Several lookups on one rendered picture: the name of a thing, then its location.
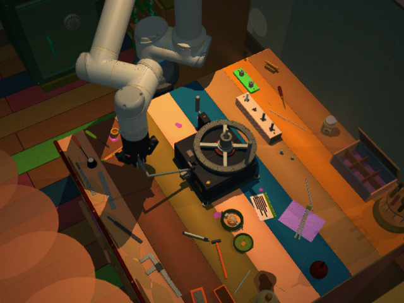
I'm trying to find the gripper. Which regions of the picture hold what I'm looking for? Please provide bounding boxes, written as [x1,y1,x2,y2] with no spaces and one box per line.
[114,132,159,169]

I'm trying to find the grey closer lever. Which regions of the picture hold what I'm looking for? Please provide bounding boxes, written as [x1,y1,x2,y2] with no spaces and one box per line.
[141,163,194,181]

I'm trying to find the grey index spindle wheel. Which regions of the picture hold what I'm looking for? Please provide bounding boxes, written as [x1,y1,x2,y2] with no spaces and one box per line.
[193,119,257,175]

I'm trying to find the black lathe body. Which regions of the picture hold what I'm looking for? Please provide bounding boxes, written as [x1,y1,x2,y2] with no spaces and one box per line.
[174,126,261,208]

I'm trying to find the grey collet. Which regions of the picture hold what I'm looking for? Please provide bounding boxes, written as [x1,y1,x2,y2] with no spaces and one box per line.
[219,131,234,153]

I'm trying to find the round wooden tool stand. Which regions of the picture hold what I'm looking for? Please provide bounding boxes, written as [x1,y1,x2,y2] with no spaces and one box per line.
[372,179,404,235]

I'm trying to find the grey steel ruler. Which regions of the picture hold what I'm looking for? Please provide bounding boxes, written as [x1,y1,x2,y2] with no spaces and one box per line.
[97,170,117,211]
[74,162,97,196]

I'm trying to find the black round ladle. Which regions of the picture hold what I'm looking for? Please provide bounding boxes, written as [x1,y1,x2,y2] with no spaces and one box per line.
[71,135,98,169]

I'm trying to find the dark flat file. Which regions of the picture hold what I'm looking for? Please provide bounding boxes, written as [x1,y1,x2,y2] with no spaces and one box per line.
[106,215,143,244]

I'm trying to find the red edged side bench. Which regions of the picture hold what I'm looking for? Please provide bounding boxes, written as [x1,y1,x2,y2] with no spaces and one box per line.
[53,130,222,303]

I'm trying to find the black and grey pen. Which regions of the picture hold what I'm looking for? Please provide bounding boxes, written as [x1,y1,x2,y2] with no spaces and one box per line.
[182,230,210,243]

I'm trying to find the green dish with watch parts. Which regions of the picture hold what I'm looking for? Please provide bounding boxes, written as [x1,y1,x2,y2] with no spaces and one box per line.
[220,208,245,232]

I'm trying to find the grey caliper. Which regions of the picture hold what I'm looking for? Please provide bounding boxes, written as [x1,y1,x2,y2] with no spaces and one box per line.
[139,252,184,299]

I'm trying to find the white card with black stripes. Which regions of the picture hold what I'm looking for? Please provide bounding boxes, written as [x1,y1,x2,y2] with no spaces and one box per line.
[249,192,277,222]

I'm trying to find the green round dish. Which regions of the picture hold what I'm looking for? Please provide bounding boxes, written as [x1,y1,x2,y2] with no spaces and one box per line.
[233,232,254,254]

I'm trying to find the green plate with posts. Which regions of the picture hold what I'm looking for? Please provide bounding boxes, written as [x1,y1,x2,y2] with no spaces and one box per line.
[233,68,263,94]

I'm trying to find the orange framed grey tray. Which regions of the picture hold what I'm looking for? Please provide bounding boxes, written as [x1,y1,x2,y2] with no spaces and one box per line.
[189,287,208,303]

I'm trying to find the long grey metal rod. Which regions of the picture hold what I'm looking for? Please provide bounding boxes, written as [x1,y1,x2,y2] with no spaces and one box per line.
[268,109,308,132]

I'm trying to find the thin grey metal rod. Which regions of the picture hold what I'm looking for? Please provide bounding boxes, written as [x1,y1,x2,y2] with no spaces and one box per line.
[304,178,314,211]
[233,268,252,295]

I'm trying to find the dark green safe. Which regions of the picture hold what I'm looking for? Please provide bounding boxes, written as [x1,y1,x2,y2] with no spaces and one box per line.
[0,0,137,93]

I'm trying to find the orange framed brown tray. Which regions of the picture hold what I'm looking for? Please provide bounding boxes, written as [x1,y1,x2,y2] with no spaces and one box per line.
[212,284,235,303]

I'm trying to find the purple paper sheet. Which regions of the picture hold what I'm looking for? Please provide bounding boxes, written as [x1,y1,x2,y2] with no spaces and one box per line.
[277,199,326,243]

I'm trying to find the grey tweezers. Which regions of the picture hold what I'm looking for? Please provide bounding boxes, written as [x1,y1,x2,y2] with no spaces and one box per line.
[294,205,314,241]

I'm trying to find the brass round knob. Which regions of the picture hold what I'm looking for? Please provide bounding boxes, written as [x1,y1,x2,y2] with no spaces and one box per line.
[255,289,282,303]

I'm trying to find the small yellow glass jar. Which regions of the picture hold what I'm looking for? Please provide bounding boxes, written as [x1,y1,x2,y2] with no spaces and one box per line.
[321,115,338,136]

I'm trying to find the dark red round bell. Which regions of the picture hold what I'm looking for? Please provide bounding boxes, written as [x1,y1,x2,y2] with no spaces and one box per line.
[309,260,330,280]

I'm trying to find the wooden compartment box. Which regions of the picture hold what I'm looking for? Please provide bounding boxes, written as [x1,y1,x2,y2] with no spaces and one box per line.
[330,127,400,202]

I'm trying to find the green handled screwdriver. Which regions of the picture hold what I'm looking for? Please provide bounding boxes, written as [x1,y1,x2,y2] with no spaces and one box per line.
[84,129,110,149]

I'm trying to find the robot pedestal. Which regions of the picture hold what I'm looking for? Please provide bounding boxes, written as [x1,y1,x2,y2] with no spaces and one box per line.
[153,60,181,96]

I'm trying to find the orange handled small hammer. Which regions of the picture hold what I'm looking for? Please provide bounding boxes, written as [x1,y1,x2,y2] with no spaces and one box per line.
[210,239,229,280]

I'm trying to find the red handled screwdriver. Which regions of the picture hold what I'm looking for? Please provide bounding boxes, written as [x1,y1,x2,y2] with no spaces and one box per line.
[276,85,287,110]

